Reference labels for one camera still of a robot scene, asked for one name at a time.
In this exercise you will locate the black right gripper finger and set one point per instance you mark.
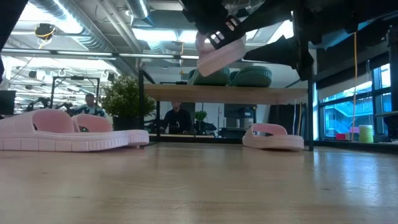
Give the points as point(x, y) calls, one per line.
point(225, 42)

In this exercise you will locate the pink rubber slide sandal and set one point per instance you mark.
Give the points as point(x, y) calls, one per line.
point(273, 143)
point(93, 124)
point(217, 62)
point(46, 143)

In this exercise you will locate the green rubber slide sandal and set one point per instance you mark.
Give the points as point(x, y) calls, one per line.
point(214, 80)
point(252, 77)

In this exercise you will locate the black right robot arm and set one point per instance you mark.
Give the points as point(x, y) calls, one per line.
point(326, 18)

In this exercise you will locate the black background robot arm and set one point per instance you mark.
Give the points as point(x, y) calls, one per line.
point(40, 101)
point(66, 105)

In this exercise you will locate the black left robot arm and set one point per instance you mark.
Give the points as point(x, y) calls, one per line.
point(9, 18)

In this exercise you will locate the wooden shelf board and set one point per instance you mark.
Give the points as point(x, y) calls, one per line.
point(227, 95)

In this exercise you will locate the black horizontal bar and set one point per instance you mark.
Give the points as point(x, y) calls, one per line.
point(178, 83)

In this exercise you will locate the black background equipment rack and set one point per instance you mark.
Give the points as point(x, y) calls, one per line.
point(236, 113)

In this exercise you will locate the long LED light bar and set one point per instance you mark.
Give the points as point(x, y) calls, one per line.
point(146, 56)

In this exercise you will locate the small green potted plant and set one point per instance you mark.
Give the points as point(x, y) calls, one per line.
point(200, 115)

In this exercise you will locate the person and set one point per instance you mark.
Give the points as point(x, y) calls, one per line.
point(90, 101)
point(177, 119)

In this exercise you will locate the large green potted plant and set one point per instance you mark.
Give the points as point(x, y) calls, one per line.
point(124, 99)

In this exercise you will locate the black framed window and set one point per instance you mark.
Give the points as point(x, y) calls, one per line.
point(342, 115)

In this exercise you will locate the small red box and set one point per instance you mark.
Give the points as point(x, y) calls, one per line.
point(341, 137)

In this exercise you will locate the small pink box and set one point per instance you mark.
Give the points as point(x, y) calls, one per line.
point(354, 129)

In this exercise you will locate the lime green cylinder container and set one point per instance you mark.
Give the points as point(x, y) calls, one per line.
point(366, 133)

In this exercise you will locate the black round ceiling lamp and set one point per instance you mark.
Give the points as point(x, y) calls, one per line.
point(32, 74)

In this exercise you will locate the black monitor screen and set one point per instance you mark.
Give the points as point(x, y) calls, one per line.
point(7, 102)

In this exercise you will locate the silver spiral air duct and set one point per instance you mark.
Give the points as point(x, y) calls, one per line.
point(138, 7)

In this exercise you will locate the dark leaning wall panel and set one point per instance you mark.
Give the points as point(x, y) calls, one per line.
point(286, 115)

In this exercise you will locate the black rig post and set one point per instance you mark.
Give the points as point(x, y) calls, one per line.
point(393, 93)

